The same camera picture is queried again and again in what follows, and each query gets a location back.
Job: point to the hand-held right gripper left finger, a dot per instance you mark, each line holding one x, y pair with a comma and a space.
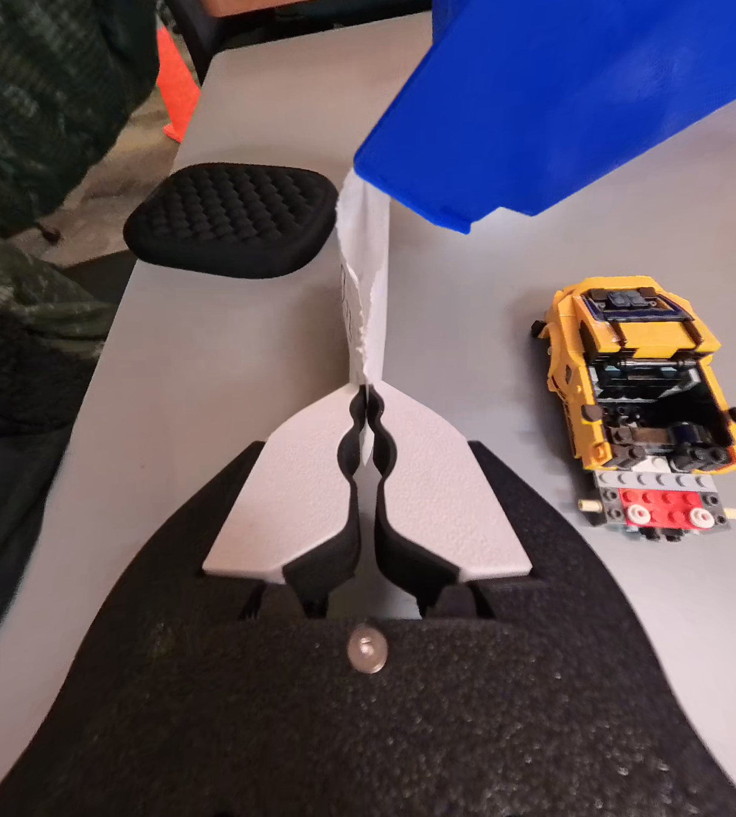
285, 498

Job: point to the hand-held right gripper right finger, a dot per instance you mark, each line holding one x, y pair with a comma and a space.
457, 504

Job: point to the torn white paper bag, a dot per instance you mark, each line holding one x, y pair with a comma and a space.
364, 268

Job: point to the blue plastic bin holding bricks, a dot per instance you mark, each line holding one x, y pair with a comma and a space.
566, 96

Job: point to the person's left forearm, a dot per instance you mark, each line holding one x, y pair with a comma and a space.
42, 96

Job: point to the yellow toy brick car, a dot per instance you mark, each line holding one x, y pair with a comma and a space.
636, 357

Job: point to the black bumpy wrist rest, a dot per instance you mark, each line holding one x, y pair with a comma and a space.
233, 217

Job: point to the person's dark clothing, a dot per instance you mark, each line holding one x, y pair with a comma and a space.
10, 383

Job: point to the red orange object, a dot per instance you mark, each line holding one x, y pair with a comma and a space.
176, 83

